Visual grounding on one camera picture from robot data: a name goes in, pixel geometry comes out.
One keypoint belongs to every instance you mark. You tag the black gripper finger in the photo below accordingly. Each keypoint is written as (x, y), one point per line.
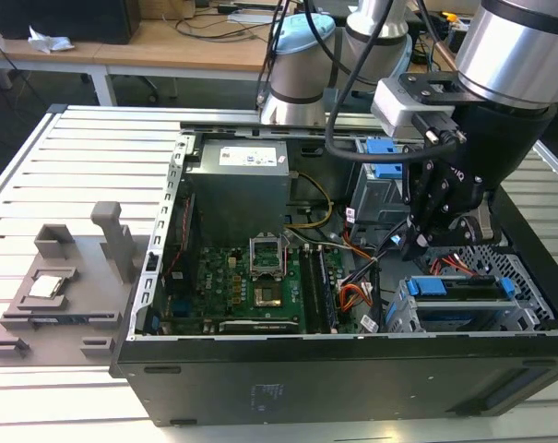
(421, 194)
(463, 231)

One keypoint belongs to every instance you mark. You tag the hard disk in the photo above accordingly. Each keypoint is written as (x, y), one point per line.
(426, 288)

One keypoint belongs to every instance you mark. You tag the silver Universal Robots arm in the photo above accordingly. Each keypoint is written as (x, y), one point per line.
(504, 60)

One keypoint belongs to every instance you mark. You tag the metal disk bay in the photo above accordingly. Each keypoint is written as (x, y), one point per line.
(527, 304)

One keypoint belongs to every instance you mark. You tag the RAM slot black clips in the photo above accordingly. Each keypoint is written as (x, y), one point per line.
(329, 290)
(316, 290)

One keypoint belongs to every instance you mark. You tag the RAM slot white clips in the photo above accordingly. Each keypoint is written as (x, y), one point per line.
(323, 290)

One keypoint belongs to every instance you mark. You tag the grey optical drive cage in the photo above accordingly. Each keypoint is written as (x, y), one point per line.
(375, 203)

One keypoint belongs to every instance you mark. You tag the blue drive latch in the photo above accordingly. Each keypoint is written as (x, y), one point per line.
(382, 147)

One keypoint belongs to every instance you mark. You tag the cluttered wooden desk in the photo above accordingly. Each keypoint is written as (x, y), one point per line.
(426, 74)

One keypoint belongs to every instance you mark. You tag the small black box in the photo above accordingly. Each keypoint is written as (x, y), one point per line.
(456, 37)

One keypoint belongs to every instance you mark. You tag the yellow black tool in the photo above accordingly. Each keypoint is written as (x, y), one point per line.
(448, 17)

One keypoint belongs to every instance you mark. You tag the CPU socket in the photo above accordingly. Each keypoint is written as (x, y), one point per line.
(269, 296)

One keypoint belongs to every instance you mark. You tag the grey power supply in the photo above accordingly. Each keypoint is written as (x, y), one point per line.
(237, 198)

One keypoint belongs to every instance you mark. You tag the black graphics card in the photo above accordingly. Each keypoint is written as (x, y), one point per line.
(260, 326)

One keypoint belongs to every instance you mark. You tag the green Dell motherboard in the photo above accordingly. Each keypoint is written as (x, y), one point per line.
(223, 286)

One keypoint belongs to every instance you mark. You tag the black PC case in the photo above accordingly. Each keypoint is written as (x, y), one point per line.
(306, 387)

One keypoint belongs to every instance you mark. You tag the long wooden desk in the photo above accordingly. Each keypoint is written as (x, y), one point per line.
(168, 51)

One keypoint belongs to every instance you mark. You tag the grey parts rack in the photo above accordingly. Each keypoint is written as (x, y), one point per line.
(89, 286)

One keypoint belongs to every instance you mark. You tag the dark RAM stick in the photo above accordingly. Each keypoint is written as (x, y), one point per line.
(66, 319)

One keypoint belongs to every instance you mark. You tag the silver CPU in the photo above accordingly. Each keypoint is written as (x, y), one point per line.
(47, 286)

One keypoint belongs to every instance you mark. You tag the large black box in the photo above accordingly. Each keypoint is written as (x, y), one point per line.
(62, 18)

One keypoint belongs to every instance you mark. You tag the crumpled white paper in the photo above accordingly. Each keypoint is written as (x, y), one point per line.
(50, 41)

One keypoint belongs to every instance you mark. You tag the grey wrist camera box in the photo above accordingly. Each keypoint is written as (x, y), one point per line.
(394, 111)

